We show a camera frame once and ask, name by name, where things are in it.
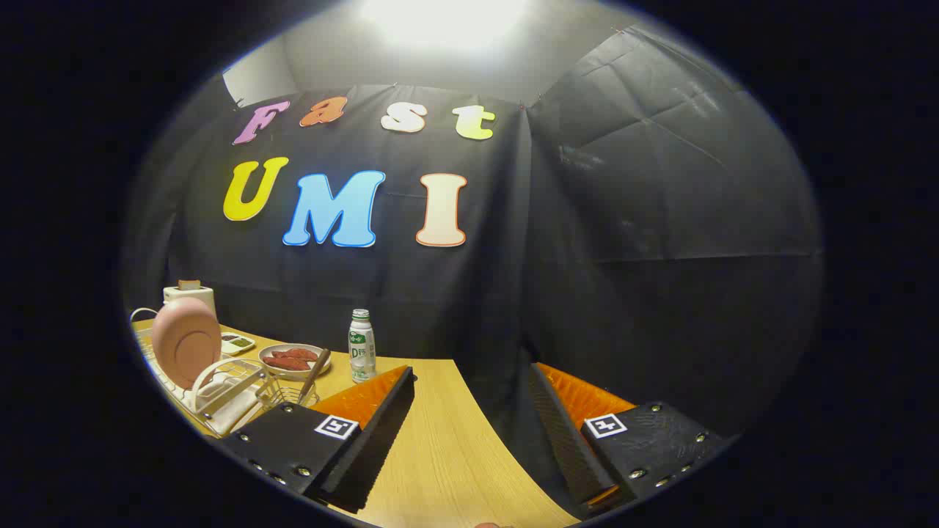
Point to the white toaster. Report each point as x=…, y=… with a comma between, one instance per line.
x=192, y=297

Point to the grey round plate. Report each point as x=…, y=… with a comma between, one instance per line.
x=293, y=372

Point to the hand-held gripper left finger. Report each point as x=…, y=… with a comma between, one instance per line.
x=370, y=447

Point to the toast slice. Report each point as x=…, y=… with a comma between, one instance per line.
x=190, y=284

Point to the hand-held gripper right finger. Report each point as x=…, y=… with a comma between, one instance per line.
x=568, y=440

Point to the white divided bean dish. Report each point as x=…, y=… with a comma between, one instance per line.
x=236, y=343

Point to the brown meat piece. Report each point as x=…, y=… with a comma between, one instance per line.
x=301, y=354
x=287, y=363

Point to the pink plate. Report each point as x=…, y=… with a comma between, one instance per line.
x=185, y=345

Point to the black backdrop cloth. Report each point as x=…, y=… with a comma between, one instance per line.
x=587, y=220

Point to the white green drink bottle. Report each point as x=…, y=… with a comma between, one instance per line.
x=362, y=352

